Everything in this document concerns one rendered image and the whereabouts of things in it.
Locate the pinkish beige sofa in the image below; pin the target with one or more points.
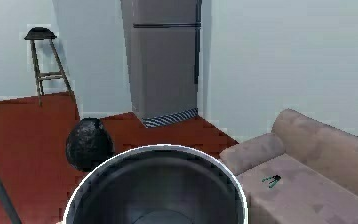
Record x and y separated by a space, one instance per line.
307 173

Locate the grey fridge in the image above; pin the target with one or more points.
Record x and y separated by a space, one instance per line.
163 66

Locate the grey metal bin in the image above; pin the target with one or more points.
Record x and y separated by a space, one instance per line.
155 190

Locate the black garbage bag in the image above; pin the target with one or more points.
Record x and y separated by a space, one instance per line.
88 145

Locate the wooden stool with black seat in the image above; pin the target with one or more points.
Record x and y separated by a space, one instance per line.
40 35

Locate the grey metal frame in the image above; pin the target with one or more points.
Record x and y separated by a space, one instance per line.
0 196

